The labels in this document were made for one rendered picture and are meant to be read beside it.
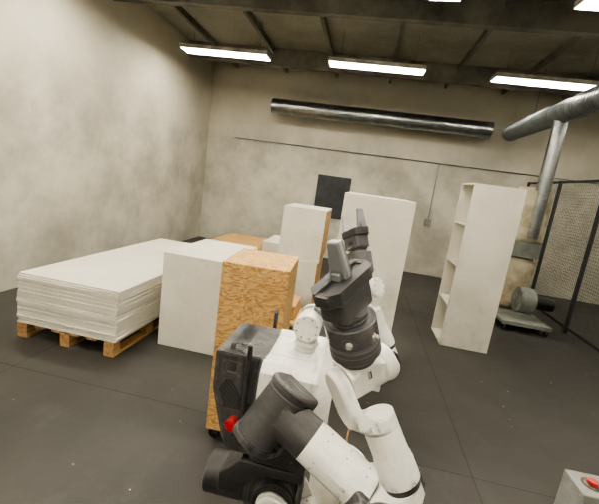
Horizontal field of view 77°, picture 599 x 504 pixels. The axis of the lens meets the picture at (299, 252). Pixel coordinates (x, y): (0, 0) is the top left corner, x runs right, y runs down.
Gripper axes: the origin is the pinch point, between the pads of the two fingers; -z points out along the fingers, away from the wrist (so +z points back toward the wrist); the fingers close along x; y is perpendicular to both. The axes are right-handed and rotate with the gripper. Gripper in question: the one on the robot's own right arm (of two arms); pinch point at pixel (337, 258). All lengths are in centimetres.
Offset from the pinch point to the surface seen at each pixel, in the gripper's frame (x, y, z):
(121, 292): 62, -296, 101
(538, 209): 607, -75, 223
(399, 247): 224, -112, 114
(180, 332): 94, -289, 165
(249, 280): 83, -138, 73
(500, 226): 411, -80, 170
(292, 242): 295, -310, 160
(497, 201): 417, -84, 142
